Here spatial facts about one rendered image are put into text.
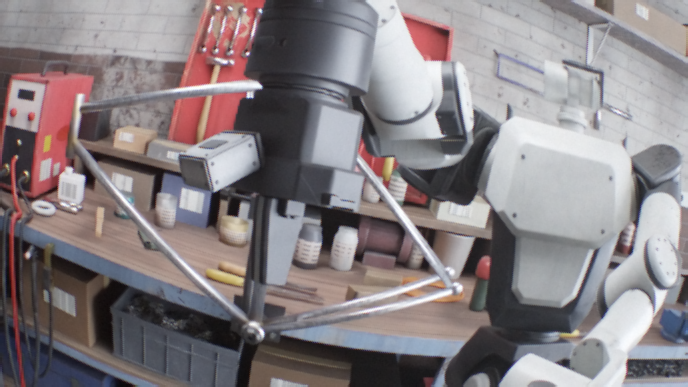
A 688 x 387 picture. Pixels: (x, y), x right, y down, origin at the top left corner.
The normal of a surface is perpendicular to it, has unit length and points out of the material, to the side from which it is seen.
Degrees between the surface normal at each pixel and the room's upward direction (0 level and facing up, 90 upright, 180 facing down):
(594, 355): 106
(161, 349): 90
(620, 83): 90
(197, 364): 90
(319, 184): 81
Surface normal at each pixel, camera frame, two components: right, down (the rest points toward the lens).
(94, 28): -0.01, 0.16
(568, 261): -0.36, -0.08
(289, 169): -0.72, -0.14
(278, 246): 0.67, 0.11
